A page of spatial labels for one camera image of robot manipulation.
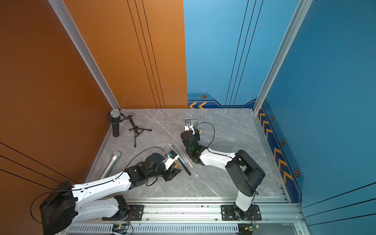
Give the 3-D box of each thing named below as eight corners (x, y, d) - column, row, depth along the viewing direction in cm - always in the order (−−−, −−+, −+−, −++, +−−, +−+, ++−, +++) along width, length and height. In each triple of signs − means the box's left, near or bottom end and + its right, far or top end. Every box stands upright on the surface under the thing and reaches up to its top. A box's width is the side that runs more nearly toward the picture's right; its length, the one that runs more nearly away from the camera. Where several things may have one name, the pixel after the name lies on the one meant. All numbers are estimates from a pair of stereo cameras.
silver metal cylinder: (101, 178, 87) (98, 176, 84) (117, 153, 98) (115, 150, 95) (107, 180, 86) (104, 178, 83) (122, 154, 97) (120, 151, 94)
